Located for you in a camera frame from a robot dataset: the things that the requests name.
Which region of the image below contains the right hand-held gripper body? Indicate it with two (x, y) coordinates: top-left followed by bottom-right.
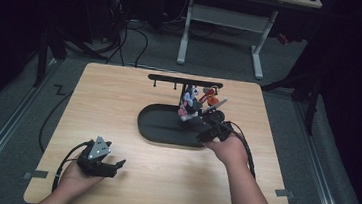
(195, 95), (238, 147)

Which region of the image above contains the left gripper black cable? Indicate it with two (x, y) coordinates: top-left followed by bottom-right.
(51, 137), (95, 198)

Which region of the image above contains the black cable on floor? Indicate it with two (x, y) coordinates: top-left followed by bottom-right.
(37, 88), (75, 155)

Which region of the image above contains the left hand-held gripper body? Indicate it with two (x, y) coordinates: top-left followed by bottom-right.
(76, 133), (113, 178)

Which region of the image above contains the person's right hand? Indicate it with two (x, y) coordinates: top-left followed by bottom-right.
(202, 130), (253, 173)

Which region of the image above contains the bundle of black cables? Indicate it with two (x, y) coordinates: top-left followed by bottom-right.
(100, 0), (154, 70)

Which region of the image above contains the black metal stand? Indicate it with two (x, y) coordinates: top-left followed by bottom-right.
(32, 24), (111, 96)
(256, 68), (324, 137)

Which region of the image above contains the red charm keychain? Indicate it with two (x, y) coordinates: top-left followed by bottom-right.
(198, 84), (223, 109)

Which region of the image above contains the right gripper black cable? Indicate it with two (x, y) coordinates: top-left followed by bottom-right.
(221, 120), (262, 180)

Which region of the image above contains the person's left hand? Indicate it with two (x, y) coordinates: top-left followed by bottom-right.
(59, 160), (108, 199)

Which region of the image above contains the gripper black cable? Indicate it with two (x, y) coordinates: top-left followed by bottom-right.
(221, 120), (262, 180)
(51, 137), (95, 198)

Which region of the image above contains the metal floor rail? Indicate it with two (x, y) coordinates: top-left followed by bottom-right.
(284, 100), (361, 204)
(0, 53), (60, 203)

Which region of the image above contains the black and white plush keychain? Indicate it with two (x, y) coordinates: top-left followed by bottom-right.
(176, 83), (206, 124)

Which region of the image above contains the grey tape patch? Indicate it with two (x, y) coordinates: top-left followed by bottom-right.
(274, 188), (296, 199)
(22, 168), (50, 183)

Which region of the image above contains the black hook rack with tray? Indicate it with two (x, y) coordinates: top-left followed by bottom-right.
(134, 72), (224, 151)

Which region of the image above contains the small red object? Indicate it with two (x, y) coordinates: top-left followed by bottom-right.
(275, 32), (291, 47)

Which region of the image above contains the white frame desk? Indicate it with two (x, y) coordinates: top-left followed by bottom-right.
(175, 0), (323, 86)

